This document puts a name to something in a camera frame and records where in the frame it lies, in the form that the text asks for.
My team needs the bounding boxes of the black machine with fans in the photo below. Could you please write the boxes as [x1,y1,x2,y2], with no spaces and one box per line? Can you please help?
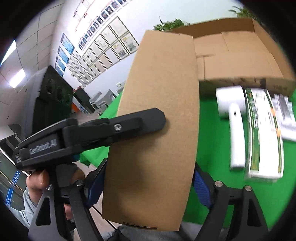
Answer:
[31,65,74,139]

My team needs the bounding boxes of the white hair dryer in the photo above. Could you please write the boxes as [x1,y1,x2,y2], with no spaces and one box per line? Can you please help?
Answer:
[216,85,246,171]

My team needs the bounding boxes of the person's left hand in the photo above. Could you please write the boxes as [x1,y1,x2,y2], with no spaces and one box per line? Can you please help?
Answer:
[25,170,50,193]

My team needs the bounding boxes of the white folding phone stand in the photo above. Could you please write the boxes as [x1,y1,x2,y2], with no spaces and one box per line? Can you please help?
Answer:
[270,94,296,141]

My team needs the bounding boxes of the wall of framed certificates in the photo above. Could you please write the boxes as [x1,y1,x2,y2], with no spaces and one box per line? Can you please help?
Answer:
[67,16,139,87]

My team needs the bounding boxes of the large cardboard box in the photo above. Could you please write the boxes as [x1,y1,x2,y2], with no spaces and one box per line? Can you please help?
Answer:
[171,18,296,95]

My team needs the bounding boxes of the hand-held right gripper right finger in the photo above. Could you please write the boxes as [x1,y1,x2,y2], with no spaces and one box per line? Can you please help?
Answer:
[192,162,270,241]

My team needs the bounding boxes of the black cabinet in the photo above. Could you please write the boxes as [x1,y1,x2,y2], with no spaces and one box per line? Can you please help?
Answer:
[73,88,95,114]

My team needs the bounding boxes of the green tablecloth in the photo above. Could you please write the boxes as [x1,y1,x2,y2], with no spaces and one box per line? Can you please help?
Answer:
[79,88,296,232]

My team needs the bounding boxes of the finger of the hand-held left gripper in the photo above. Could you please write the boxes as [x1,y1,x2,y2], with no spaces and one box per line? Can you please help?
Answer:
[62,108,166,154]

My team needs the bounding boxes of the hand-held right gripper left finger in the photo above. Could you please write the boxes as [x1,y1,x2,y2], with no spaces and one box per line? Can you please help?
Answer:
[29,158,109,241]

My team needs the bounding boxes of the blue wall poster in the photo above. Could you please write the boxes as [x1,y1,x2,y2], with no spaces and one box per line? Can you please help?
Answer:
[55,57,65,77]
[60,33,74,55]
[57,46,70,64]

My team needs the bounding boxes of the person's grey clothing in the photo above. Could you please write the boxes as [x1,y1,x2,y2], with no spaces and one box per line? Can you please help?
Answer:
[102,222,197,241]

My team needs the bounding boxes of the ceiling light panel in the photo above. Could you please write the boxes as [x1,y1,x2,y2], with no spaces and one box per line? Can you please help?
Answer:
[0,39,16,66]
[9,69,26,87]

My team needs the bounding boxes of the person's left forearm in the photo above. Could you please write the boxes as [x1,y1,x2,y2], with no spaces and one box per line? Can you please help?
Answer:
[17,186,43,229]

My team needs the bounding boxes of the green potted plant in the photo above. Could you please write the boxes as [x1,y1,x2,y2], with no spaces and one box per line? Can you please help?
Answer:
[228,6,257,19]
[153,17,190,32]

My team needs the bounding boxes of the green and white medicine box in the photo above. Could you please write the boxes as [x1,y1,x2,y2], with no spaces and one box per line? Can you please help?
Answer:
[244,88,284,181]

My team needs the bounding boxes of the wall chart of portrait photos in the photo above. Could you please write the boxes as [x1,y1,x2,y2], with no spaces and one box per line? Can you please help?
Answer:
[74,0,129,50]

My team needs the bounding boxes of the grey metal cabinet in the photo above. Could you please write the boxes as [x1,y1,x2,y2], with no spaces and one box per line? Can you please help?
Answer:
[89,89,118,116]

